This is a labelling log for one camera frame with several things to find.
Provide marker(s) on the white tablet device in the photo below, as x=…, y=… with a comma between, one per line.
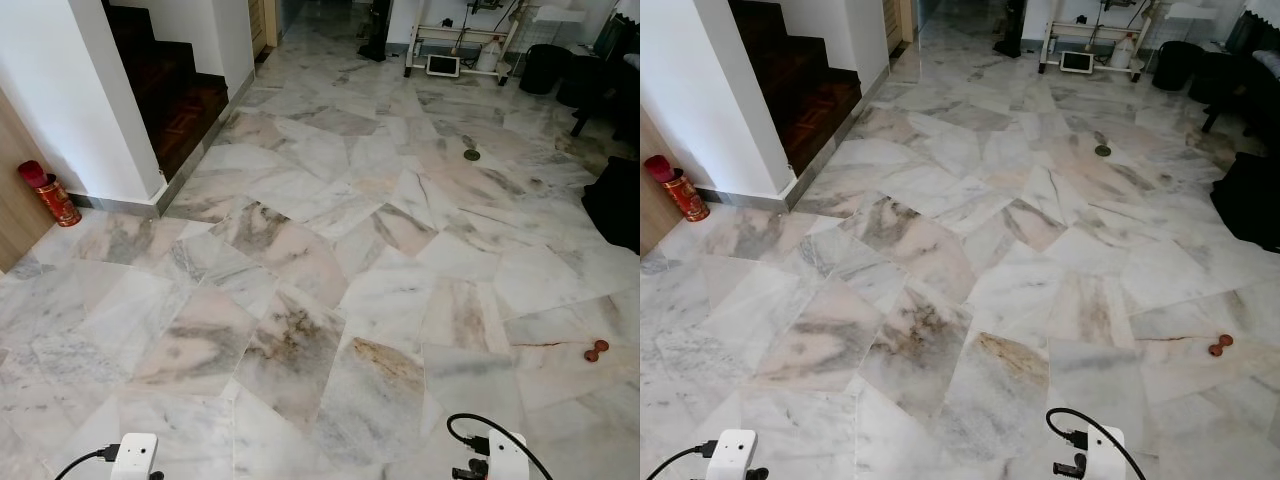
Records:
x=1077, y=62
x=442, y=65

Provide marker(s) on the white plastic bottle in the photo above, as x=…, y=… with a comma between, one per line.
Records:
x=488, y=56
x=1122, y=52

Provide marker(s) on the white metal rack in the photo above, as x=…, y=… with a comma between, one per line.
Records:
x=1095, y=33
x=460, y=38

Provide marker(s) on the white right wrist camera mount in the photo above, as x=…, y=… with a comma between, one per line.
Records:
x=1105, y=455
x=507, y=458

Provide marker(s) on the dark wooden staircase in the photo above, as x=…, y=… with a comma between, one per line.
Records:
x=805, y=90
x=175, y=95

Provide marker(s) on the black office chair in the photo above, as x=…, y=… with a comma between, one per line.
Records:
x=1240, y=80
x=605, y=85

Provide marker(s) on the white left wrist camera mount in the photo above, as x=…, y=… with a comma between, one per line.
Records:
x=731, y=450
x=135, y=452

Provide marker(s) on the large black bag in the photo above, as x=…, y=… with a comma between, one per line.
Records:
x=615, y=205
x=1250, y=200

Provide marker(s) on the light wooden cabinet panel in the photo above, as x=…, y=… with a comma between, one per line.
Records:
x=18, y=200
x=655, y=205

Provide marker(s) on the black round bin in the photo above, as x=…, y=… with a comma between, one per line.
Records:
x=545, y=68
x=1177, y=65

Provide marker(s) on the brown wooden door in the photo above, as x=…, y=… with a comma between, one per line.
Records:
x=262, y=25
x=897, y=22

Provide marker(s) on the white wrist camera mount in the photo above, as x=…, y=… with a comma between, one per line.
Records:
x=507, y=458
x=1105, y=455
x=731, y=450
x=135, y=452

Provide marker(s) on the small red-brown floor object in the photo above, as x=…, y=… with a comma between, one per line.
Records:
x=596, y=350
x=1219, y=345

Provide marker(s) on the red cylindrical tin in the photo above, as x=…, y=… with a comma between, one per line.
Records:
x=686, y=193
x=55, y=198

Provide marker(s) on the black upright appliance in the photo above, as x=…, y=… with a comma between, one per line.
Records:
x=1010, y=32
x=376, y=35

